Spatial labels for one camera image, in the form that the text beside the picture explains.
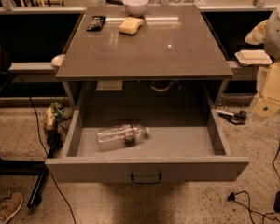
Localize yellow sponge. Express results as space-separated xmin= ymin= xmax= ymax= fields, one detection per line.
xmin=119 ymin=17 xmax=144 ymax=35

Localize black floor cable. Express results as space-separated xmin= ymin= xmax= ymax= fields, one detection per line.
xmin=15 ymin=73 xmax=77 ymax=224

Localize white plate at left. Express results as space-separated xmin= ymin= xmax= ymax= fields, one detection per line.
xmin=51 ymin=54 xmax=65 ymax=67

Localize grey open drawer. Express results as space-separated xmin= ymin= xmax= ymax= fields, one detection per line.
xmin=45 ymin=81 xmax=250 ymax=184

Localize bag of snacks on floor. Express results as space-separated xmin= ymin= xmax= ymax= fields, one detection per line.
xmin=44 ymin=102 xmax=72 ymax=131

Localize black table leg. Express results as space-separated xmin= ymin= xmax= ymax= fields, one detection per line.
xmin=27 ymin=133 xmax=61 ymax=209

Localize grey counter cabinet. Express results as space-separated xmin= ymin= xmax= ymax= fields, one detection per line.
xmin=55 ymin=4 xmax=234 ymax=108

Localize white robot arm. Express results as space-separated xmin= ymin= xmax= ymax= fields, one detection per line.
xmin=248 ymin=4 xmax=280 ymax=119

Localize brown shoe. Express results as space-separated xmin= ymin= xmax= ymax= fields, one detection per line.
xmin=0 ymin=191 xmax=23 ymax=224

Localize black handled scissors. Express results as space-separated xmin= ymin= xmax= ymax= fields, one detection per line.
xmin=217 ymin=110 xmax=246 ymax=125

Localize white bowl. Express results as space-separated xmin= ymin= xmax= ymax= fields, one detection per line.
xmin=123 ymin=0 xmax=148 ymax=16

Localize white foam tray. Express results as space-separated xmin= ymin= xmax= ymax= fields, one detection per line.
xmin=235 ymin=49 xmax=273 ymax=66

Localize black power adapter cable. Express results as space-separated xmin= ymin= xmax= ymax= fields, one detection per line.
xmin=226 ymin=114 xmax=280 ymax=224

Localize black drawer handle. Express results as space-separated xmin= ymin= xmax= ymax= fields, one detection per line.
xmin=130 ymin=173 xmax=162 ymax=185

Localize clear plastic water bottle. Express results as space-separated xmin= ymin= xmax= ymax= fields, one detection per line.
xmin=96 ymin=124 xmax=149 ymax=151

